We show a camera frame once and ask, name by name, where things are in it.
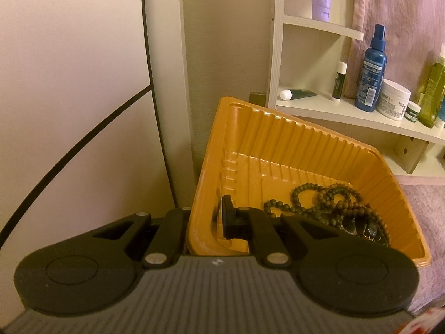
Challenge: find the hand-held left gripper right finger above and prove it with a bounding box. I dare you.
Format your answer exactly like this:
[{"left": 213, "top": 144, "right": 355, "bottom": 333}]
[{"left": 221, "top": 195, "right": 332, "bottom": 269}]

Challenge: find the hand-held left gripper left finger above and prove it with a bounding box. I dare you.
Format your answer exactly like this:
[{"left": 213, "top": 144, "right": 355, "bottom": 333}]
[{"left": 92, "top": 207, "right": 191, "bottom": 269}]

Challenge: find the long brown bead strand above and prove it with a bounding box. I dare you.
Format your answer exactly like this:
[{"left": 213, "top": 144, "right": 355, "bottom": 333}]
[{"left": 263, "top": 182, "right": 364, "bottom": 229}]

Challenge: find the orange plastic tray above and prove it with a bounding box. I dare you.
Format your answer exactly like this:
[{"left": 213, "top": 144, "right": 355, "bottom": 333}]
[{"left": 185, "top": 96, "right": 432, "bottom": 269}]

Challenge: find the black wrist watch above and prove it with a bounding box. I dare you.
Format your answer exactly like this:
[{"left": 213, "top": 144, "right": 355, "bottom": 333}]
[{"left": 342, "top": 215, "right": 384, "bottom": 243}]

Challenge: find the dark bead bracelet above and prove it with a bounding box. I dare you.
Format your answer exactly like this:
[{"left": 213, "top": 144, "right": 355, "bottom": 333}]
[{"left": 342, "top": 206, "right": 393, "bottom": 248}]

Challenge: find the dark green tube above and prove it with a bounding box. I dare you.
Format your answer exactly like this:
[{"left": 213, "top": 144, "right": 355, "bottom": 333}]
[{"left": 277, "top": 89, "right": 318, "bottom": 101}]

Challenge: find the cream wooden shelf unit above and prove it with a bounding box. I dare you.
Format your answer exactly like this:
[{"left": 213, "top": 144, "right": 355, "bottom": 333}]
[{"left": 266, "top": 0, "right": 445, "bottom": 179}]

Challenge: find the white capped lip balm stick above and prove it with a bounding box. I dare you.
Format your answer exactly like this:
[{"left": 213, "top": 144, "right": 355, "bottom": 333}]
[{"left": 331, "top": 61, "right": 348, "bottom": 102}]

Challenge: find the blue spray bottle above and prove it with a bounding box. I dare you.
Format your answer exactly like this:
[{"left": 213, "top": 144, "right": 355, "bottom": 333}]
[{"left": 355, "top": 24, "right": 387, "bottom": 113}]

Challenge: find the white cream jar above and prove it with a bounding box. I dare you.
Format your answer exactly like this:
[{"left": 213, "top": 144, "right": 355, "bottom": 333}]
[{"left": 377, "top": 79, "right": 412, "bottom": 122}]

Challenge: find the small green label jar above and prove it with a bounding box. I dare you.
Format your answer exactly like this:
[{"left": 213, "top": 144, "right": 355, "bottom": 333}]
[{"left": 404, "top": 101, "right": 421, "bottom": 123}]

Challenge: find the green spray bottle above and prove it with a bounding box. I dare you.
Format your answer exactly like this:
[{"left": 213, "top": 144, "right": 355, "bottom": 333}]
[{"left": 418, "top": 43, "right": 445, "bottom": 129}]

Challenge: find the hanging purple towel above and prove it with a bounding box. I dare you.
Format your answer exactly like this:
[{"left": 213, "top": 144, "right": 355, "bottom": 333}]
[{"left": 348, "top": 0, "right": 445, "bottom": 102}]

